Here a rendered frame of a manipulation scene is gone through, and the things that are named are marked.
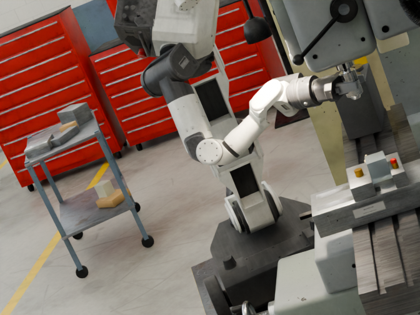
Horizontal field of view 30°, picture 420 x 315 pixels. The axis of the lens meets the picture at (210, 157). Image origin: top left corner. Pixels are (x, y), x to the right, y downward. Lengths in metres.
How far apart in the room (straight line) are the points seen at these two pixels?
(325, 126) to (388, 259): 2.19
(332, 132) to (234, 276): 1.42
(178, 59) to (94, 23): 9.41
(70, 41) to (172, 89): 4.89
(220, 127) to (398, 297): 1.19
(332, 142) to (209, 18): 1.78
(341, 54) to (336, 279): 0.63
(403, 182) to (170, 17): 0.87
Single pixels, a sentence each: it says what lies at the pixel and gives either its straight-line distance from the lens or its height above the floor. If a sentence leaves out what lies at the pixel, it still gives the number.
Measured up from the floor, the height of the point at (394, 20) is 1.38.
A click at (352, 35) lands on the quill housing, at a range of 2.07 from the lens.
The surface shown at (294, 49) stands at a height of 1.38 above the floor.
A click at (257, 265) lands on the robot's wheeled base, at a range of 2.87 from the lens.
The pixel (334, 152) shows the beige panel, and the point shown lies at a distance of 4.10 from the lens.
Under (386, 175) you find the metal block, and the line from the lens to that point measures 2.11.
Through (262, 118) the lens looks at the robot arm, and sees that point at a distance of 2.28.
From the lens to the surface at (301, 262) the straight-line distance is 2.49.
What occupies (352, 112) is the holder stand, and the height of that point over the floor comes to 1.01.
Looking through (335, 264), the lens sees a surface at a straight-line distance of 2.22.
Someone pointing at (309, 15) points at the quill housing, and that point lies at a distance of 2.06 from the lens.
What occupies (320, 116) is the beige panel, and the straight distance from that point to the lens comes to 4.03.
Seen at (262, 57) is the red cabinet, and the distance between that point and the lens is 6.77.
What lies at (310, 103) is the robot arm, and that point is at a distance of 2.23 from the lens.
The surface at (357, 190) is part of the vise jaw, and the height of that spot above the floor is 1.01.
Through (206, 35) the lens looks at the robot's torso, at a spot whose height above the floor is 1.46.
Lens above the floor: 1.82
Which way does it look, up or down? 17 degrees down
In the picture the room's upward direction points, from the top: 23 degrees counter-clockwise
